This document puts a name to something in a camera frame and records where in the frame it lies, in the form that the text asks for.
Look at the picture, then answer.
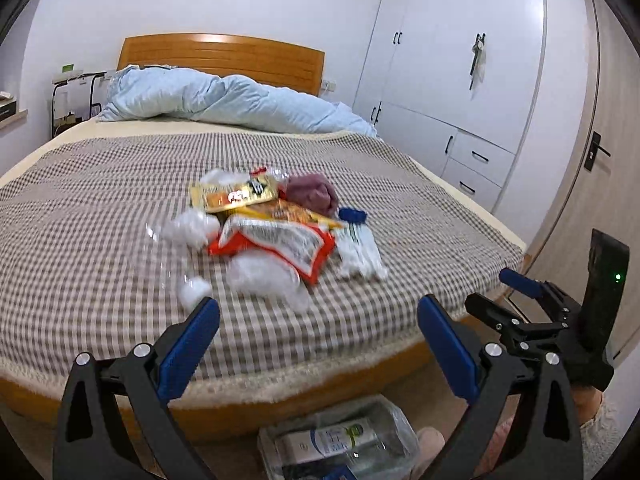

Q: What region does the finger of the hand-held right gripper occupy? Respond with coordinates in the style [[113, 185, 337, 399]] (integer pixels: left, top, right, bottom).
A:
[[500, 268, 581, 321], [465, 293, 566, 358]]

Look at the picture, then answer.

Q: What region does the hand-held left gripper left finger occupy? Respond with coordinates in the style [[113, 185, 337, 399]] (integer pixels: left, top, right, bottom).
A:
[[52, 297, 221, 480]]

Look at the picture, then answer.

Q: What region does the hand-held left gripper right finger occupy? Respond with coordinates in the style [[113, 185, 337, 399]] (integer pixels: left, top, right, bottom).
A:
[[417, 294, 583, 480]]

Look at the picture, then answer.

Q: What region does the plastic-lined trash bin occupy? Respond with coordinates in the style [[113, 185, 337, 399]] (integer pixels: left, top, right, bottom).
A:
[[257, 394, 421, 480]]

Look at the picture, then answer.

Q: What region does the crushed bottle with blue cap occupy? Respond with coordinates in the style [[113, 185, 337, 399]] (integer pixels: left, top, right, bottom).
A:
[[337, 207, 388, 281]]

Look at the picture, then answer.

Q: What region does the red white snack packet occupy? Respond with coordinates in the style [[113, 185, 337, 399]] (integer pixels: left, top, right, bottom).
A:
[[207, 212, 338, 286]]

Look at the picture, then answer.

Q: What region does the white milk carton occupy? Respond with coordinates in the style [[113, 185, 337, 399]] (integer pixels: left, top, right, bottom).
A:
[[275, 422, 381, 466]]

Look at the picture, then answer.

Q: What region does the gold snack packet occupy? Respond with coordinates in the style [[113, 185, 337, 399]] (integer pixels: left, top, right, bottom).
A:
[[190, 175, 281, 213]]

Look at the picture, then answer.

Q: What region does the yellow food pouch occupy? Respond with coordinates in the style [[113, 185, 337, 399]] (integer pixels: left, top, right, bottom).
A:
[[270, 199, 346, 231]]

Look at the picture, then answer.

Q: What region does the pink sock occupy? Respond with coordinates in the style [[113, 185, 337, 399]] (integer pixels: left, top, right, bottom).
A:
[[285, 172, 341, 216]]

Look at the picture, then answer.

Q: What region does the beige slipper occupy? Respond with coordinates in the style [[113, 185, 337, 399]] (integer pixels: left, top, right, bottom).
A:
[[410, 427, 446, 480]]

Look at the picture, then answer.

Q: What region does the pink fuzzy pajamas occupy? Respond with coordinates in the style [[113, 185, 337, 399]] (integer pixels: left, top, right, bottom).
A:
[[480, 385, 626, 480]]

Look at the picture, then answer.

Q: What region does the beige wooden door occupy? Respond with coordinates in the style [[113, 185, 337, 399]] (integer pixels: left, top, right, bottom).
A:
[[525, 0, 640, 361]]

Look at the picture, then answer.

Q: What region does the white wardrobe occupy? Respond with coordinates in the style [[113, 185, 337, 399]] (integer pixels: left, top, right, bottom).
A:
[[350, 0, 551, 216]]

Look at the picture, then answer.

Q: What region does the small hanging white bag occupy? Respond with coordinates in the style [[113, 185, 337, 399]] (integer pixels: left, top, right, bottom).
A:
[[470, 32, 488, 92]]

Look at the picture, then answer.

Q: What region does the light blue duvet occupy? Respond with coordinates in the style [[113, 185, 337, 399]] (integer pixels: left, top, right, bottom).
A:
[[95, 64, 381, 138]]

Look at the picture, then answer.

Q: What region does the black bedside rack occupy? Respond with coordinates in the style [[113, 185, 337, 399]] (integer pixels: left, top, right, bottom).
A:
[[50, 71, 108, 138]]

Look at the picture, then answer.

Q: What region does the beige windowsill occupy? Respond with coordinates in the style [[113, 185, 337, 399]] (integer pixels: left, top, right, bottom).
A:
[[0, 107, 28, 133]]

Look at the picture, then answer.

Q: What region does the wooden headboard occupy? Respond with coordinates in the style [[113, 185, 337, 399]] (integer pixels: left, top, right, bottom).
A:
[[117, 33, 326, 97]]

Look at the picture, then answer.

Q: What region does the black door handle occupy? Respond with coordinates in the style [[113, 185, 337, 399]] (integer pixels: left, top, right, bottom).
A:
[[585, 131, 612, 171]]

